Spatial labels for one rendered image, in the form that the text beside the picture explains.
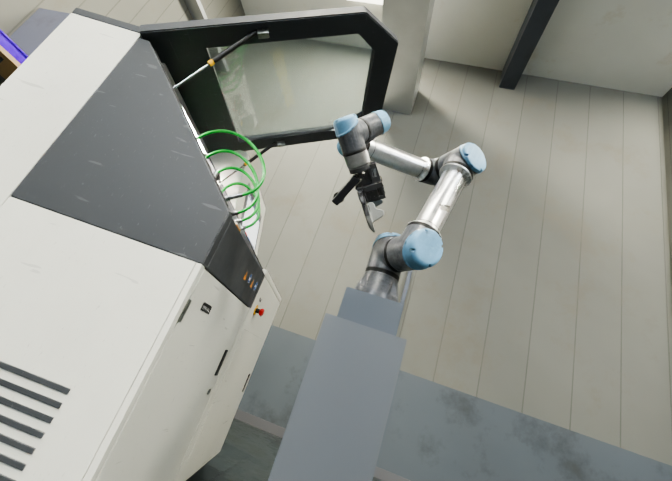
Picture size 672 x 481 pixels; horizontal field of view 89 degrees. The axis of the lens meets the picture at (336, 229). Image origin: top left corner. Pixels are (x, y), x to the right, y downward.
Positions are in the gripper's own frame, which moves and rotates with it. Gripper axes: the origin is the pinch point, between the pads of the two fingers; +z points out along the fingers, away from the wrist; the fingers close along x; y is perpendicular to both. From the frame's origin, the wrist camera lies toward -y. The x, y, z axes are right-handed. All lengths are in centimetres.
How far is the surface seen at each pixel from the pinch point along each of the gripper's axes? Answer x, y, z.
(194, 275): -33, -44, -12
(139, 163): -12, -57, -43
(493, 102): 399, 167, 26
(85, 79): 6, -73, -73
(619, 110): 386, 309, 86
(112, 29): 23, -67, -89
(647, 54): 376, 336, 28
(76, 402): -55, -69, 0
